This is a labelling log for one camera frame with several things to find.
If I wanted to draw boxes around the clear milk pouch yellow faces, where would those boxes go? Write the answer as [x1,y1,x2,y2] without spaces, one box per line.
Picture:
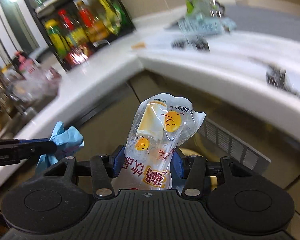
[111,93,206,196]

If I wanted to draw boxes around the yellow capped green bottle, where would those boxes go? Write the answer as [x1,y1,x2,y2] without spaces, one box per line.
[45,19,68,58]

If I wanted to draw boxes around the grey cabinet vent grille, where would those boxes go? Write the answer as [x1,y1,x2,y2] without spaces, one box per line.
[202,118,271,167]

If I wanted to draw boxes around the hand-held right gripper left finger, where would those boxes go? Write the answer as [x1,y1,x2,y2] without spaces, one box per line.
[43,145,125,199]

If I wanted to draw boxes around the red capped sauce bottle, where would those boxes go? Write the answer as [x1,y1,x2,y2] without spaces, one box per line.
[57,8,77,46]

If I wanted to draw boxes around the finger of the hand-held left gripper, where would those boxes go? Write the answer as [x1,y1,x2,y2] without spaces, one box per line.
[0,151,37,167]
[0,138,58,156]

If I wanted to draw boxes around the pink dish soap bottle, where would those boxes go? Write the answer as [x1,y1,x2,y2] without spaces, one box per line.
[13,51,38,73]

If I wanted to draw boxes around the green yellow seasoning packets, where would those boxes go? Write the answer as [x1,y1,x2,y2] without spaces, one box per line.
[98,0,128,35]

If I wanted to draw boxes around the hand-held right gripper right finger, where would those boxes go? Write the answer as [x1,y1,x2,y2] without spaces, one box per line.
[171,152,253,198]

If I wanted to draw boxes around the grey counter mat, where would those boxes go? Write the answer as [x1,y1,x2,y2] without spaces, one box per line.
[222,4,300,42]

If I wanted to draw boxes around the beige cabinet door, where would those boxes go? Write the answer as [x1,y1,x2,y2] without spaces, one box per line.
[5,79,150,171]
[129,71,300,191]

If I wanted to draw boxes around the crumpled clear plastic bag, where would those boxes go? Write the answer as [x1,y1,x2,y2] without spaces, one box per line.
[164,0,238,36]

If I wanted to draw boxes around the white condiment jar tray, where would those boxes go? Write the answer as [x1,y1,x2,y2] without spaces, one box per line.
[34,0,81,13]

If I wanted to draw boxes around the black patterned paper scrap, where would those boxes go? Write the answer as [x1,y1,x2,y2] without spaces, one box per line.
[171,38,211,53]

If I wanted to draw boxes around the phone with red screen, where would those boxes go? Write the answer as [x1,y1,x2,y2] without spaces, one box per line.
[63,43,95,67]

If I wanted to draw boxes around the clear bag with red contents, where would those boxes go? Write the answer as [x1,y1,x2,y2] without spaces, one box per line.
[4,64,63,101]

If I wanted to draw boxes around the window frame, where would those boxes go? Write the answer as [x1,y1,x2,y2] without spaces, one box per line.
[0,0,48,64]

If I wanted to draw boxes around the black two-tier spice rack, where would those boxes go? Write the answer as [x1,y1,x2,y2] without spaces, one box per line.
[31,0,136,72]

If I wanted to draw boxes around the white charging cable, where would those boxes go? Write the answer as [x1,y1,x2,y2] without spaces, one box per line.
[92,39,112,51]

